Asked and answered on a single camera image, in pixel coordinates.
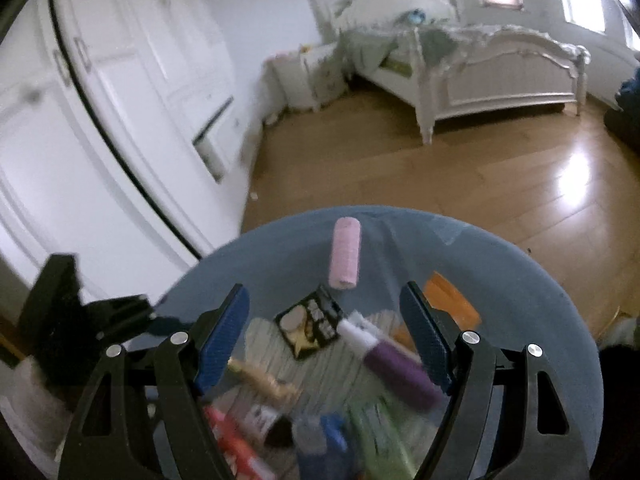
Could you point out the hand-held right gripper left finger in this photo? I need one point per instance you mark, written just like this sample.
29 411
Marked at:
222 340

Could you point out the blue tablecloth with grey star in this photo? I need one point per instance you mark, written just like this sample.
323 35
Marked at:
280 250

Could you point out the blue plush toy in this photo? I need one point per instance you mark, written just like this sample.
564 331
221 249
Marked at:
415 17

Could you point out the pink foam roll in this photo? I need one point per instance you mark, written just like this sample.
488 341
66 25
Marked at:
344 255

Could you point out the small white packet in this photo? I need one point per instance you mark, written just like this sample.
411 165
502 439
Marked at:
260 417

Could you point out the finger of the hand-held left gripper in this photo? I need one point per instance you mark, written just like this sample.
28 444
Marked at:
117 315

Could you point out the beige wrapper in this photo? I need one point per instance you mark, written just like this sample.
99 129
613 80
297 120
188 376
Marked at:
265 380

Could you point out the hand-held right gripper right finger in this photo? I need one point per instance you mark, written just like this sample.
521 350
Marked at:
427 340

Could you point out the red tube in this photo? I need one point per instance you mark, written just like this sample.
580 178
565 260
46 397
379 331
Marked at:
230 445

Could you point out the white wooden bed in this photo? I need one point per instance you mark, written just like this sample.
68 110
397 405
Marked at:
500 80

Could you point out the purple bottle with white cap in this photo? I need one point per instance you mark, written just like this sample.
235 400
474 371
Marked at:
400 370

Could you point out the pale green blanket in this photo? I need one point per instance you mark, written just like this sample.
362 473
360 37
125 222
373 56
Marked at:
370 50

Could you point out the white nightstand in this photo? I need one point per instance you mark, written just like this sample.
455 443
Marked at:
320 75

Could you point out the blue bottle with grey cap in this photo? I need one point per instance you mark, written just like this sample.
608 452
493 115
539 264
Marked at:
325 450

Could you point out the black packet with gold star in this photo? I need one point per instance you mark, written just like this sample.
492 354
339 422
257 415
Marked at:
305 330

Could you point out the green packet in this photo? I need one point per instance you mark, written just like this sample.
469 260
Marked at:
385 440

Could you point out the open white wardrobe drawer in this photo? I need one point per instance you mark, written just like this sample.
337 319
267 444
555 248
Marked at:
215 135

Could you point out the chair piled with clothes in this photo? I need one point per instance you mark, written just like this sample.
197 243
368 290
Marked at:
625 110

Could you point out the white wardrobe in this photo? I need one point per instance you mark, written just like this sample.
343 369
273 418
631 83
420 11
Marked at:
125 85

